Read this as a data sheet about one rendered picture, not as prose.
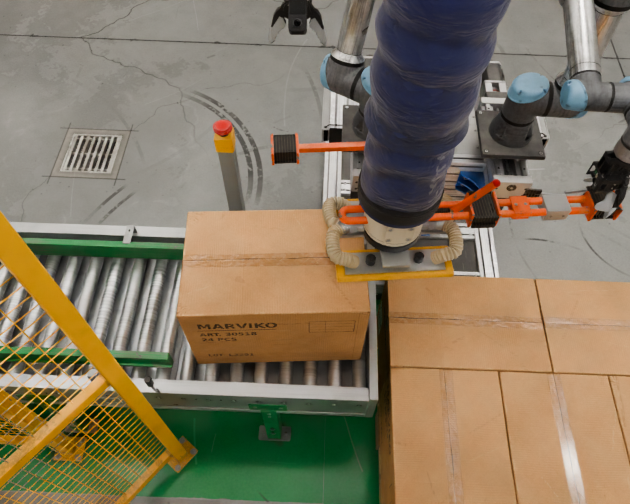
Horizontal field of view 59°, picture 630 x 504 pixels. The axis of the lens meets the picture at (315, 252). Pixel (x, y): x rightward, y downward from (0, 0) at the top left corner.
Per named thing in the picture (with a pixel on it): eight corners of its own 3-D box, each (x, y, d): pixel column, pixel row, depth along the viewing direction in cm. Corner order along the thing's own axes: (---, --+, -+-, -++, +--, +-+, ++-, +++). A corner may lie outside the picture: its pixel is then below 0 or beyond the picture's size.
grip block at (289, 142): (271, 165, 171) (271, 154, 167) (271, 144, 176) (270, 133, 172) (299, 164, 172) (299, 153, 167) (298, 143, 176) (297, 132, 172)
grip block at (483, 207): (467, 229, 160) (473, 217, 155) (460, 202, 165) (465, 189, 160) (496, 228, 160) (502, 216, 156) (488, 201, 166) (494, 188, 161)
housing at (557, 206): (542, 221, 162) (548, 212, 158) (536, 203, 166) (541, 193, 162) (566, 220, 162) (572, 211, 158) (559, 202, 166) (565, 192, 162)
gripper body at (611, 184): (584, 174, 157) (603, 144, 147) (614, 173, 158) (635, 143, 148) (593, 195, 153) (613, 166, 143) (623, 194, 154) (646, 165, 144)
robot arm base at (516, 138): (486, 116, 207) (494, 95, 199) (527, 118, 207) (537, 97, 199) (491, 147, 199) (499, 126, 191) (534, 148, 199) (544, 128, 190)
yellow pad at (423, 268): (336, 283, 161) (337, 274, 157) (333, 253, 167) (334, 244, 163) (453, 277, 163) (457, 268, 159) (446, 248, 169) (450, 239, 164)
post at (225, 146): (241, 276, 289) (213, 139, 205) (242, 265, 293) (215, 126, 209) (254, 277, 289) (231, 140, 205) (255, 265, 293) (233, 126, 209)
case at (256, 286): (197, 364, 206) (175, 316, 172) (205, 270, 228) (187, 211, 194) (360, 359, 208) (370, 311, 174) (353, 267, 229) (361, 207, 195)
